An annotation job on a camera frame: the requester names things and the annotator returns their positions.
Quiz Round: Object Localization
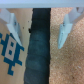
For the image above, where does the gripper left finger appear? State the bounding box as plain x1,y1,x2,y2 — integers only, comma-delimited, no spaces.
0,7,24,49

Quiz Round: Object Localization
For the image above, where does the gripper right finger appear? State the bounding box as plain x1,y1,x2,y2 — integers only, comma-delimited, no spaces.
57,7,84,50

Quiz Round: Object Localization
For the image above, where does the wooden drawer box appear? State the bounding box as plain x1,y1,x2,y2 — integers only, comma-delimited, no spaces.
0,7,34,84

